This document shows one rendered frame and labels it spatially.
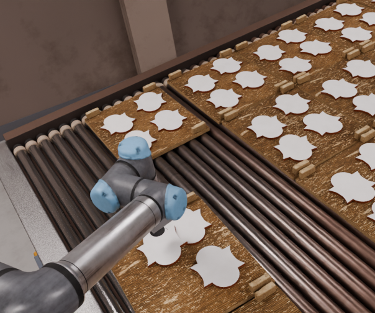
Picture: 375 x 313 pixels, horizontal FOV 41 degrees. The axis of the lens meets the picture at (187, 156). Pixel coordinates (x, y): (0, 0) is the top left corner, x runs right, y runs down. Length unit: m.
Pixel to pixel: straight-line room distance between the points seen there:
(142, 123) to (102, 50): 1.90
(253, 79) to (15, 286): 1.47
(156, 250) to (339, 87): 0.99
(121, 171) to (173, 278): 0.38
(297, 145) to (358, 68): 0.54
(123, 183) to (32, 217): 0.68
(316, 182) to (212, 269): 0.46
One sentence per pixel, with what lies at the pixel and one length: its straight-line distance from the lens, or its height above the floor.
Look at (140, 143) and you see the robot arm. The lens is 1.20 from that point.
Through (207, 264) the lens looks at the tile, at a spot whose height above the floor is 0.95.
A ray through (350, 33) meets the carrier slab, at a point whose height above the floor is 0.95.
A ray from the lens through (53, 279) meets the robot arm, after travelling 0.87.
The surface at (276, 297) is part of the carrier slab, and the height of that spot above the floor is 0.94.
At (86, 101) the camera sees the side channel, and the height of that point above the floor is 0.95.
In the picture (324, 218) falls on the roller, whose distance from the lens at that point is 1.53.
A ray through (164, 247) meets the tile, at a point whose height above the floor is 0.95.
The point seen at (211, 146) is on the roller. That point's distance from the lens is 1.81.
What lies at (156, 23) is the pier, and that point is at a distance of 3.72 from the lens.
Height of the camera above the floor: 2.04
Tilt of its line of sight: 39 degrees down
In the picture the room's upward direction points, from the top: 11 degrees counter-clockwise
